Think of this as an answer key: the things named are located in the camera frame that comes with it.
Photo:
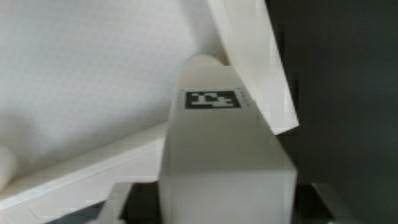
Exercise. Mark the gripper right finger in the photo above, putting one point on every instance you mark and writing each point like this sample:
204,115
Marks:
318,206

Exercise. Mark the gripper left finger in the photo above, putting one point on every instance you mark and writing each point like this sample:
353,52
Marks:
131,205

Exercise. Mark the white leg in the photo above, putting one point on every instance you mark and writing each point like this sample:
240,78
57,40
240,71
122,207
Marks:
7,166
227,175

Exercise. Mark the white desk top tray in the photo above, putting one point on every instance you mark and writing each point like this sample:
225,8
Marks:
90,58

